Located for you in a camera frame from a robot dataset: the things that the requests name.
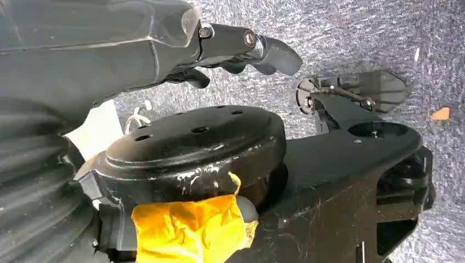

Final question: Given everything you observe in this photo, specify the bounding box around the orange floor scrap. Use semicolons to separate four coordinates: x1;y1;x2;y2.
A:
431;106;451;122

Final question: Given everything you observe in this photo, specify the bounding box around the white panel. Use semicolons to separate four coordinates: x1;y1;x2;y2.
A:
64;100;125;161

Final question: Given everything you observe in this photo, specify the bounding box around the looped white cable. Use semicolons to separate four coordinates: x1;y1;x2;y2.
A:
124;99;154;134

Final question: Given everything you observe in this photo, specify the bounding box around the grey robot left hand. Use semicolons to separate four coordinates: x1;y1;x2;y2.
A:
0;0;303;263

